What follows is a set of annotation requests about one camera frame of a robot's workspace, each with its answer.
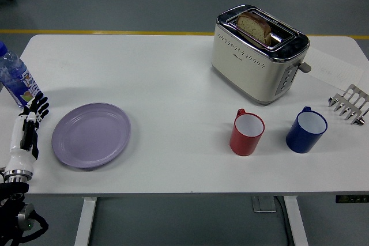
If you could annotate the grey bracket under table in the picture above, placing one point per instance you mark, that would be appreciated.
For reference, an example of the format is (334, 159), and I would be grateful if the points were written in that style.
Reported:
(263, 204)

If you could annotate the bread slice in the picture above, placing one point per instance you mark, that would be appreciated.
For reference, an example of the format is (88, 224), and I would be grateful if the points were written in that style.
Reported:
(255, 27)

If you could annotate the black table control panel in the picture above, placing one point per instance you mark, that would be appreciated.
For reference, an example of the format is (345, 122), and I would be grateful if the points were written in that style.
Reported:
(351, 199)

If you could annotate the white table leg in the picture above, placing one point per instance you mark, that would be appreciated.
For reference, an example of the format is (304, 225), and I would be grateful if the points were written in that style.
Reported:
(297, 223)
(85, 223)

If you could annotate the red mug white inside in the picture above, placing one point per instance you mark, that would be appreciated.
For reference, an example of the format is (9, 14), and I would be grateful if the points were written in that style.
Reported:
(245, 139)

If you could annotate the clear plastic water bottle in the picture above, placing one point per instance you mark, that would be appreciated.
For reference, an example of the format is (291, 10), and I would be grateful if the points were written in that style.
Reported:
(17, 80)

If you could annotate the cream and chrome toaster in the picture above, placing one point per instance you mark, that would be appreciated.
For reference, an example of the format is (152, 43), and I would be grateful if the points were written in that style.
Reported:
(253, 70)

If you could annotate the silver metal toast rack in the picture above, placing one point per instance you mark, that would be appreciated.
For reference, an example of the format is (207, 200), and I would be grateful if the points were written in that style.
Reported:
(350, 103)

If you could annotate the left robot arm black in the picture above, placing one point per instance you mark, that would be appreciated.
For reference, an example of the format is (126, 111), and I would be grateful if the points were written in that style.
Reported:
(13, 208)

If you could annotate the blue mug white inside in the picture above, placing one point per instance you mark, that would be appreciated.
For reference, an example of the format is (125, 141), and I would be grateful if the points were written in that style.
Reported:
(305, 133)

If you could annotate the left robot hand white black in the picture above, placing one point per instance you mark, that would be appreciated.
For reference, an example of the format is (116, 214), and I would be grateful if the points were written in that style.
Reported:
(18, 159)

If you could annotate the white paper sheet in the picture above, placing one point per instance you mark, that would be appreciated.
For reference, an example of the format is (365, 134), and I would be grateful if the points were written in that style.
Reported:
(331, 68)

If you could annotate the purple round plate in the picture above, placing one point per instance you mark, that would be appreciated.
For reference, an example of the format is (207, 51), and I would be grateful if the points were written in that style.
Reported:
(90, 136)

